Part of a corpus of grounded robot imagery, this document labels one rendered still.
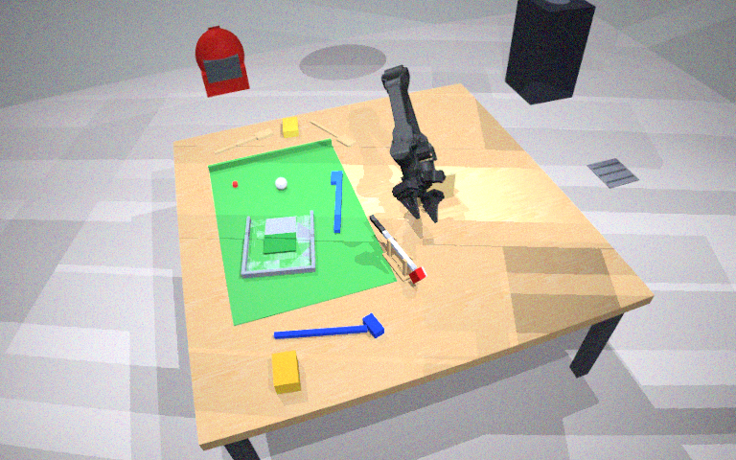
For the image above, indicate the green flat mat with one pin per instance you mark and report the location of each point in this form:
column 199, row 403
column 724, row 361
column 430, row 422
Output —
column 345, row 263

